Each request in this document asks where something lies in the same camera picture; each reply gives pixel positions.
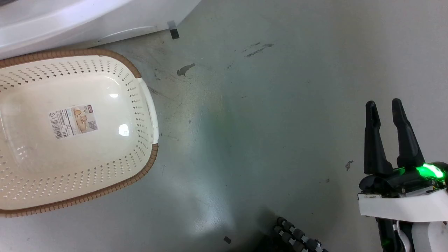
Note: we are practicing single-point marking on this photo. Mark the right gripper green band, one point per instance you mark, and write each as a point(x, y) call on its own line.
point(402, 189)

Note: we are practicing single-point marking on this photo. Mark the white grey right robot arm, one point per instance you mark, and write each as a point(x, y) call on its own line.
point(416, 236)

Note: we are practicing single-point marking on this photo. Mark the cream perforated laundry basket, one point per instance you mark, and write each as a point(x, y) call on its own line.
point(80, 157)

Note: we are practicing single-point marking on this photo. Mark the white washing machine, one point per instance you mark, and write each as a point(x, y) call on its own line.
point(52, 21)

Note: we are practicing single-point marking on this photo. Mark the small black floor tape piece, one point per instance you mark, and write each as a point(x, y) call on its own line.
point(227, 239)

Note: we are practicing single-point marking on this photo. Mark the black tape floor marker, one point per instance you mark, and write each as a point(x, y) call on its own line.
point(172, 29)

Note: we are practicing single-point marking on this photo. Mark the product label sticker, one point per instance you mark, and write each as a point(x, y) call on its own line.
point(72, 121)

